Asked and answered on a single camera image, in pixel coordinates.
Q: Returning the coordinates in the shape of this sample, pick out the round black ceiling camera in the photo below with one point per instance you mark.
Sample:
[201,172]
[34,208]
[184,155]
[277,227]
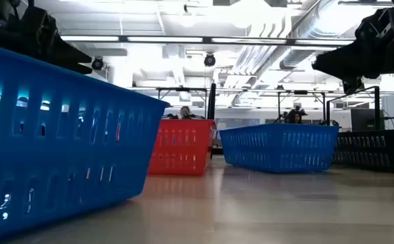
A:
[209,60]
[97,63]

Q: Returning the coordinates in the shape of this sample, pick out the long ceiling light strip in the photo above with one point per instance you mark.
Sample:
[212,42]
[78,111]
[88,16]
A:
[164,39]

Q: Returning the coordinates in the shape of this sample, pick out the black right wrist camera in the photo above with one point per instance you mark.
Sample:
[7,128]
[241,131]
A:
[352,86]

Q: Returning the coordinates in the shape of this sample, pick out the blue plastic basket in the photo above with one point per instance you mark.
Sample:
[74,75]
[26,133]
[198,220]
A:
[278,150]
[65,152]

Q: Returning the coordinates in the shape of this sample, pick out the black plastic basket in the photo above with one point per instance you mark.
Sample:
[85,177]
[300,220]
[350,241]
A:
[369,152]

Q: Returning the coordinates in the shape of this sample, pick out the red plastic basket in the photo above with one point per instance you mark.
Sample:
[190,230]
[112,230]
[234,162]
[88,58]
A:
[183,149]

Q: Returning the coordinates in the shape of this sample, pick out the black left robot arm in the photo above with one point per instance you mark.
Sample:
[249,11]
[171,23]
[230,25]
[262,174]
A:
[0,30]

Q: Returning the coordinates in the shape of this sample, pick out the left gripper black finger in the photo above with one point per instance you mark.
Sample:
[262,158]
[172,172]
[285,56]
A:
[71,54]
[75,67]

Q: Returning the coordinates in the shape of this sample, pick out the silver ventilation duct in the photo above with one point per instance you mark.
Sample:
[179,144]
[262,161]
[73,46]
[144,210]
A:
[300,56]

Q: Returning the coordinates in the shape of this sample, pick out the dark monitor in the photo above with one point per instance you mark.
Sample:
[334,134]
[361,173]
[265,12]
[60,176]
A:
[364,119]

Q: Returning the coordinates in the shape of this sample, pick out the person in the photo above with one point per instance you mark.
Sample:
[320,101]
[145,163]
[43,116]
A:
[185,112]
[295,117]

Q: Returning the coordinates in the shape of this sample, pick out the black workstation frame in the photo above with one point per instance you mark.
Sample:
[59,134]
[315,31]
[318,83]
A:
[183,89]
[302,91]

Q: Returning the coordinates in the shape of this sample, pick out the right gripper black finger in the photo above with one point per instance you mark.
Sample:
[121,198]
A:
[346,72]
[339,59]

